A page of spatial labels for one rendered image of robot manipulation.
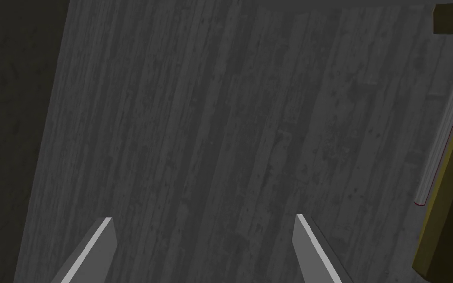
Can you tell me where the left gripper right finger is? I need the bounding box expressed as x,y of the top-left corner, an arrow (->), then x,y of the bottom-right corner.
292,214 -> 355,283

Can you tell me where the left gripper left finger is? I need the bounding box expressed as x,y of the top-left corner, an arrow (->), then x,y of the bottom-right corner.
49,216 -> 118,283

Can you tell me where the grey wooden table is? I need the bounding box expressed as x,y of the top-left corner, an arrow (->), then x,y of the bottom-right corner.
13,0 -> 453,283

